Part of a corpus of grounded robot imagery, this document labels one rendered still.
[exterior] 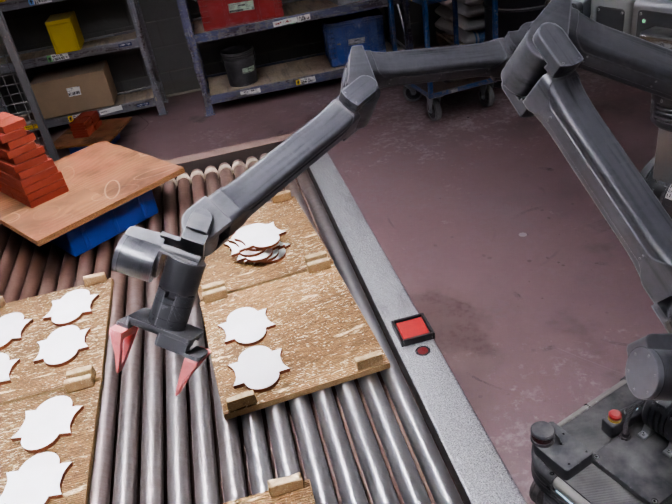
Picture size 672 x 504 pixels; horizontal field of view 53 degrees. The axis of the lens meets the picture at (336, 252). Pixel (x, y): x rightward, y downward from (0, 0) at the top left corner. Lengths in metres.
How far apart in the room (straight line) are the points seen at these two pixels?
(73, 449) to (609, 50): 1.16
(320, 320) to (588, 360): 1.50
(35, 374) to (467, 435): 0.96
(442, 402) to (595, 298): 1.86
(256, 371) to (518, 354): 1.58
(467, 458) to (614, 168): 0.59
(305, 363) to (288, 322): 0.15
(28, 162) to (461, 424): 1.47
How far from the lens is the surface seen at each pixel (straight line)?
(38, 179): 2.20
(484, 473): 1.23
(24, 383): 1.66
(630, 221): 0.87
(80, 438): 1.45
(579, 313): 3.03
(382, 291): 1.63
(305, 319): 1.54
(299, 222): 1.92
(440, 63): 1.31
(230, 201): 1.04
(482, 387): 2.67
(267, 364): 1.43
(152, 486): 1.33
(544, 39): 0.92
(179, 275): 0.99
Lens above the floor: 1.87
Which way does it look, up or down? 32 degrees down
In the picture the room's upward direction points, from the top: 10 degrees counter-clockwise
